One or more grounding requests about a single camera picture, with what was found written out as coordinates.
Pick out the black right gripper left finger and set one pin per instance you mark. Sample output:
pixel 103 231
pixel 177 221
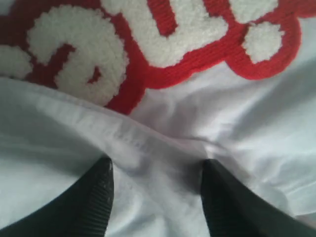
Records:
pixel 83 210

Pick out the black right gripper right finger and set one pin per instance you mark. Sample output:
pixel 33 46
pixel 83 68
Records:
pixel 232 210

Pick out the white t-shirt with red print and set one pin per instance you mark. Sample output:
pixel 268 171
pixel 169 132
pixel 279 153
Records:
pixel 157 86

